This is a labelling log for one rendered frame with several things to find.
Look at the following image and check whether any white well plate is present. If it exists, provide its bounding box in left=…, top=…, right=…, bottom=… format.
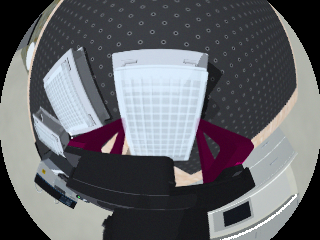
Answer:
left=34, top=121, right=61, bottom=155
left=114, top=64, right=208, bottom=161
left=44, top=62, right=93, bottom=132

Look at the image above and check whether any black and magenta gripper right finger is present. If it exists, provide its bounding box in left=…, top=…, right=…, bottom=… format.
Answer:
left=196, top=118, right=254, bottom=183

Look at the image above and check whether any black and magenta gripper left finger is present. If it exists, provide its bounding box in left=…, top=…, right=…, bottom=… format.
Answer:
left=68, top=118, right=125, bottom=154

